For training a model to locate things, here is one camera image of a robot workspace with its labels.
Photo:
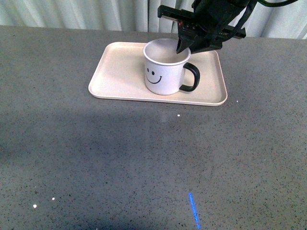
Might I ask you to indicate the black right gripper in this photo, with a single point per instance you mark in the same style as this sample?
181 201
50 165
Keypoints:
209 20

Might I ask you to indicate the white smiley mug black handle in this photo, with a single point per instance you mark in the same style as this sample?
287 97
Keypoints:
165 69

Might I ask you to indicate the beige rectangular tray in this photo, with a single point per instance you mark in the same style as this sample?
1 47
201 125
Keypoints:
120 75

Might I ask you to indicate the white curtain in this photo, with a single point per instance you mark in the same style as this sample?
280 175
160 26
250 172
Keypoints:
141 15

